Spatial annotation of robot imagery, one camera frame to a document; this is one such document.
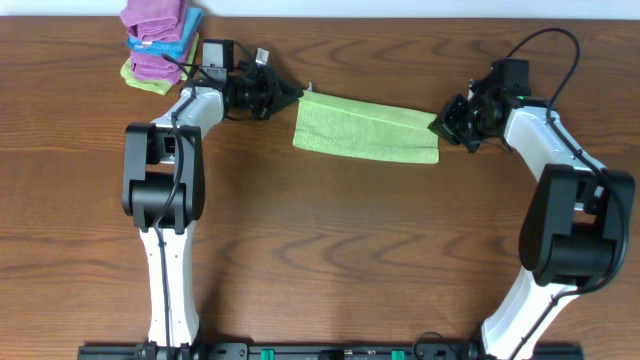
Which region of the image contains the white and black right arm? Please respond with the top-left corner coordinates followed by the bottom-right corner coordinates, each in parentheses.
top-left (429, 58), bottom-right (635, 359)

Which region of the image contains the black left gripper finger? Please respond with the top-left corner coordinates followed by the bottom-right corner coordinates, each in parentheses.
top-left (259, 97), bottom-right (299, 120)
top-left (278, 80), bottom-right (304, 103)

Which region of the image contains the lower purple folded cloth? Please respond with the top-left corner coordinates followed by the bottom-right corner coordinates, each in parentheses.
top-left (130, 51), bottom-right (186, 84)

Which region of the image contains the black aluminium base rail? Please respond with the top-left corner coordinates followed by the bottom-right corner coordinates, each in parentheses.
top-left (77, 342), bottom-right (585, 360)

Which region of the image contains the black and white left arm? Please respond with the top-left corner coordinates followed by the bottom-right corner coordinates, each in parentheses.
top-left (122, 39), bottom-right (303, 359)

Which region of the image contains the light green microfiber cloth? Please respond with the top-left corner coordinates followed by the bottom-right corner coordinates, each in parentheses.
top-left (292, 91), bottom-right (439, 164)

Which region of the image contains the top purple folded cloth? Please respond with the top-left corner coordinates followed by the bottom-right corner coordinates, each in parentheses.
top-left (120, 0), bottom-right (187, 42)

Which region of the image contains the bottom green folded cloth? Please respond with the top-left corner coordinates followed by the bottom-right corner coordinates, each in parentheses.
top-left (120, 32), bottom-right (199, 95)

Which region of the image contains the left green rail clip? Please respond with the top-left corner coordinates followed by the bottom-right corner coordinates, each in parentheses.
top-left (261, 349), bottom-right (275, 360)

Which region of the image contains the purple folded cloth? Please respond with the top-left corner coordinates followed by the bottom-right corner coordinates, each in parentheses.
top-left (130, 51), bottom-right (186, 84)
top-left (120, 0), bottom-right (187, 42)

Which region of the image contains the right green rail clip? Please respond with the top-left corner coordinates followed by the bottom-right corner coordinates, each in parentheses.
top-left (391, 350), bottom-right (405, 360)

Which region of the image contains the green rail clip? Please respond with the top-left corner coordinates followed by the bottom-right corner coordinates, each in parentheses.
top-left (391, 350), bottom-right (405, 360)
top-left (261, 349), bottom-right (275, 360)

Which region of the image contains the blue folded cloth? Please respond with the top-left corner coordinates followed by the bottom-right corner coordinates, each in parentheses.
top-left (126, 6), bottom-right (203, 58)

